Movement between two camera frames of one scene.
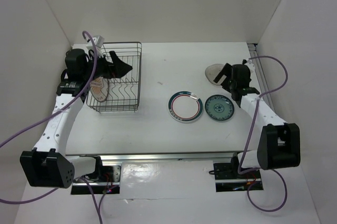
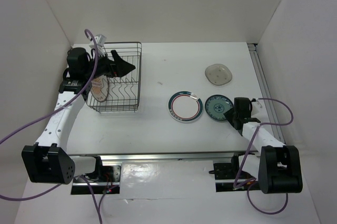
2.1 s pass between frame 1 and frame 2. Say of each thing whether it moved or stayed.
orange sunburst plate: stayed
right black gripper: moved
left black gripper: stayed
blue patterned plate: stayed
